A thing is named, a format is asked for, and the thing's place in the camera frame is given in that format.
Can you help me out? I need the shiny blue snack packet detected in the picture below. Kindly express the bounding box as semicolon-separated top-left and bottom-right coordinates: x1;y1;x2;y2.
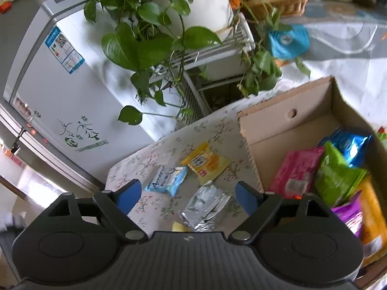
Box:
318;128;372;168

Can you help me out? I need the pink snack packet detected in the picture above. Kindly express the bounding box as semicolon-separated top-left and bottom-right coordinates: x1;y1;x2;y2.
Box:
268;147;325;198

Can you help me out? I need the light blue snack packet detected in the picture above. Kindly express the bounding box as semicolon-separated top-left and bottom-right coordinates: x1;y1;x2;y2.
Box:
144;165;188;196

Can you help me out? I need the silver foil snack packet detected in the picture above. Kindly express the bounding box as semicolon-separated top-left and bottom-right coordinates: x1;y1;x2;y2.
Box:
180;181;233;232

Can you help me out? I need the green snack packet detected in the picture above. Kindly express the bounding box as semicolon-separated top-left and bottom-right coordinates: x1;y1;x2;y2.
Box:
313;141;367;208

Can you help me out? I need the floral white tablecloth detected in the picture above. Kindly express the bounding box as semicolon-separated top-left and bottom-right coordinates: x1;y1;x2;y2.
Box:
104;92;273;236

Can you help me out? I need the purple noodle snack packet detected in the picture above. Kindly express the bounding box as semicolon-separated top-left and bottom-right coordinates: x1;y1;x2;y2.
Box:
332;191;363;238

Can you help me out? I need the brown cardboard box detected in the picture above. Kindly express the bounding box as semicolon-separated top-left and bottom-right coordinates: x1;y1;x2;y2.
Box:
239;78;386;289

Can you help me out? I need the white chest freezer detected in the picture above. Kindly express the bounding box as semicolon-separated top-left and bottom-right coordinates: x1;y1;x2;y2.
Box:
3;0;182;190

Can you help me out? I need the orange yellow snack packet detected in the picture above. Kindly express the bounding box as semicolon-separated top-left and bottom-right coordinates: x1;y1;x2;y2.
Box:
355;175;386;267

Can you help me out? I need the blue round tape dispenser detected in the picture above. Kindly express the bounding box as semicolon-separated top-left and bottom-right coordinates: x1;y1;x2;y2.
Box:
268;25;310;60

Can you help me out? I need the green pothos plant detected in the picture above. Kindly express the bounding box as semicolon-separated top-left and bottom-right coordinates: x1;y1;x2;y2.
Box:
82;0;312;126

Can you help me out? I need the wicker basket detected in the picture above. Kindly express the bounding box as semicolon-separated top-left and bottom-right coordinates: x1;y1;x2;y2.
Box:
242;0;309;21

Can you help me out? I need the white plant pot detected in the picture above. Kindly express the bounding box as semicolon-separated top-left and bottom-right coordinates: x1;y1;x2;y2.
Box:
154;0;233;41

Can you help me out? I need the white wire plant stand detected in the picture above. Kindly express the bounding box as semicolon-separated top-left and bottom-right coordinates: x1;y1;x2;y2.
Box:
149;12;257;124

